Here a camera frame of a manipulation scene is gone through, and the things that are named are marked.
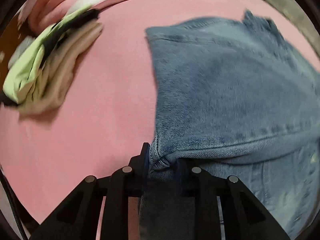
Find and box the pink folded quilt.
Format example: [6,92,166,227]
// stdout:
[17,0,77,35]

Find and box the blue denim jacket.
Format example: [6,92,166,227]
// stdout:
[140,11,319,239]

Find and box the light green folded garment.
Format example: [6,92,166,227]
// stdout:
[3,4,93,105]

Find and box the grey folded garment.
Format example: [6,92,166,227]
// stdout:
[8,36,35,69]

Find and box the beige folded garment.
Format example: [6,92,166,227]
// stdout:
[18,21,103,116]

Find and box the pink fleece bed blanket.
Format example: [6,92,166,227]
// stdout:
[1,0,319,223]

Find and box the black folded garment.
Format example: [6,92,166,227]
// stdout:
[0,8,99,107]

